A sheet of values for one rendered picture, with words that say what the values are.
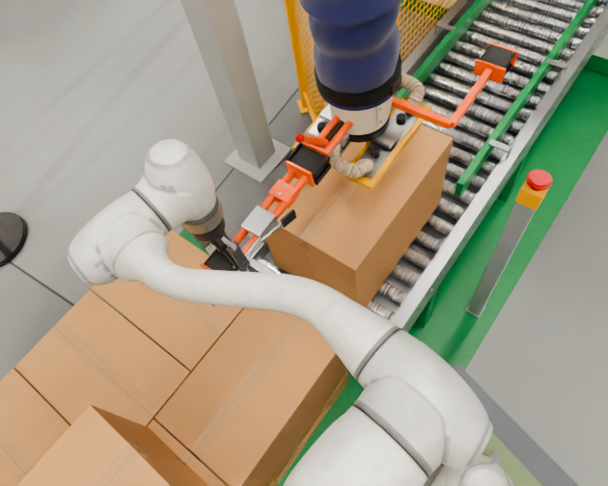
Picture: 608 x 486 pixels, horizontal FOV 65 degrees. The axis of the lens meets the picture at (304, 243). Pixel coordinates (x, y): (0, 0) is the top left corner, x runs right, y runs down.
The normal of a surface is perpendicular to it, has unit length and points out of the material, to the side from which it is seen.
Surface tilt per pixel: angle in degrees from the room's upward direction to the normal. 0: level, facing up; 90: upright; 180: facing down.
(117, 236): 10
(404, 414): 7
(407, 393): 8
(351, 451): 18
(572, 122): 0
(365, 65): 75
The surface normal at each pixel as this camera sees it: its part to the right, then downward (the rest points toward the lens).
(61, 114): -0.12, -0.49
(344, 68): -0.33, 0.72
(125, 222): 0.10, -0.43
